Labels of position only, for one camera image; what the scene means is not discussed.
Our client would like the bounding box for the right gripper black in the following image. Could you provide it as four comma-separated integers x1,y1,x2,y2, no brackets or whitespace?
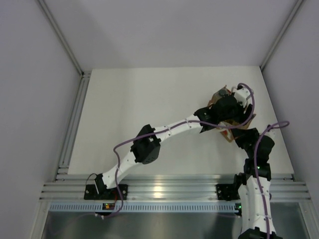
230,127,259,158

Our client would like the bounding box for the burlap watermelon canvas bag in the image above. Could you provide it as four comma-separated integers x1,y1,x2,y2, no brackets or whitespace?
207,86,256,142

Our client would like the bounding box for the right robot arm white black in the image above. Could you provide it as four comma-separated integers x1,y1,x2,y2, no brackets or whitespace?
232,128,281,239

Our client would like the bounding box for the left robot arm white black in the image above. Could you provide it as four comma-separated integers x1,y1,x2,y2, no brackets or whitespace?
94,95,255,199

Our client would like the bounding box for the square bottle grey cap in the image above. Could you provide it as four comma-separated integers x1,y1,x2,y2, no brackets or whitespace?
213,88,230,101

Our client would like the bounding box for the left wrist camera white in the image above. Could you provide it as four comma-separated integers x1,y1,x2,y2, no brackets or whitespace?
231,85,253,107

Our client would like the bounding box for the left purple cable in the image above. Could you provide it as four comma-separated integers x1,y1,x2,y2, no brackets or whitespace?
94,82,255,220

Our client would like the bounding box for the purple cable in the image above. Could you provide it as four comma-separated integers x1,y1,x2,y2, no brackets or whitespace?
94,82,255,220
253,120,291,239

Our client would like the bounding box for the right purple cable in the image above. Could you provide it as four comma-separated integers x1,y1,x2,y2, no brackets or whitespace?
253,120,291,239

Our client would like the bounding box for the right aluminium frame post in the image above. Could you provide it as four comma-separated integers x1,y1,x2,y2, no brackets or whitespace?
259,0,307,72

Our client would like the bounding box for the aluminium frame post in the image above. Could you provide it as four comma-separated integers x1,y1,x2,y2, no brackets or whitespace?
259,0,307,72
37,0,85,75

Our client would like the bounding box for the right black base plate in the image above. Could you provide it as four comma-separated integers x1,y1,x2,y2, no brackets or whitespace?
216,184,240,201

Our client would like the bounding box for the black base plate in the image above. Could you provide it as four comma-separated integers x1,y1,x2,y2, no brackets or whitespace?
84,184,128,201
216,184,240,201

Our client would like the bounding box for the aluminium rail frame front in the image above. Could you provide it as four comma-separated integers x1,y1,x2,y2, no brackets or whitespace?
40,174,311,202

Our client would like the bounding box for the left aluminium frame post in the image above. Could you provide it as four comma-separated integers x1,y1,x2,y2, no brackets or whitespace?
37,0,85,75

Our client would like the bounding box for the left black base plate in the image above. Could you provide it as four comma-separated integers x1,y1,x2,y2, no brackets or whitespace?
84,184,128,201

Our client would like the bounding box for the grey slotted cable duct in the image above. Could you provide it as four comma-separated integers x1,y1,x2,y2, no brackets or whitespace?
49,202,242,213

